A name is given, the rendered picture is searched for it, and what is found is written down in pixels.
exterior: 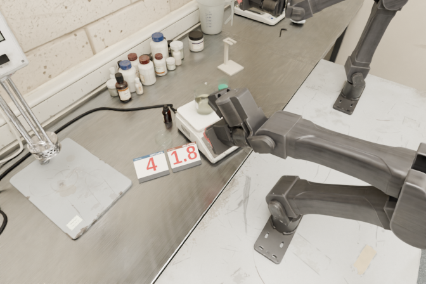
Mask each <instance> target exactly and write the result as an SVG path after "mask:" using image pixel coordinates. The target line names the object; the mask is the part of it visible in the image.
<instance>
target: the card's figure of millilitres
mask: <svg viewBox="0 0 426 284"><path fill-rule="evenodd" d="M169 156H170V160H171V164H172V166H174V165H178V164H182V163H185V162H189V161H191V160H195V159H198V158H199V156H198V152H197V148H196V144H194V145H190V146H186V147H184V148H180V149H177V150H173V151H170V152H169Z"/></svg>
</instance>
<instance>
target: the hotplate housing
mask: <svg viewBox="0 0 426 284"><path fill-rule="evenodd" d="M175 118H176V127H177V128H178V129H179V130H180V131H181V132H182V133H183V134H184V135H185V136H186V137H187V138H188V139H189V140H190V141H191V142H194V141H196V144H197V148H198V149H199V150H200V151H201V152H202V153H203V155H204V156H205V157H206V158H207V159H208V160H209V161H210V162H211V163H212V164H215V163H216V162H218V161H219V160H221V159H222V158H224V157H225V156H227V155H229V154H230V153H231V152H233V151H235V150H236V149H238V148H239V147H238V146H233V147H231V148H230V149H229V150H227V151H225V152H224V153H222V154H220V155H219V156H218V157H216V158H213V156H212V155H211V153H210V151H209V150H208V148H207V147H206V145H205V144H204V142H203V141H202V139H201V138H202V137H203V132H204V131H205V129H204V130H202V131H199V132H198V131H196V130H194V128H192V127H191V126H190V125H189V123H187V121H185V120H184V119H183V118H182V116H180V114H178V113H176V115H175Z"/></svg>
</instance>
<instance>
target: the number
mask: <svg viewBox="0 0 426 284"><path fill-rule="evenodd" d="M135 165H136V170H137V172H138V176H142V175H145V174H148V173H151V172H155V171H159V170H161V169H165V168H167V165H166V163H165V158H164V154H163V153H162V154H159V155H155V156H152V157H148V158H144V159H141V160H138V161H135Z"/></svg>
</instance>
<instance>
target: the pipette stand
mask: <svg viewBox="0 0 426 284"><path fill-rule="evenodd" d="M223 41H224V63H223V64H222V65H220V66H218V67H217V68H218V69H219V70H221V71H223V72H224V73H226V74H228V75H229V76H232V75H234V74H236V73H237V72H239V71H241V70H242V69H243V67H242V66H241V65H239V64H237V63H235V62H234V61H232V60H229V61H228V46H229V45H233V43H236V41H234V40H232V39H230V38H229V37H228V38H226V39H224V40H223ZM232 42H233V43H232Z"/></svg>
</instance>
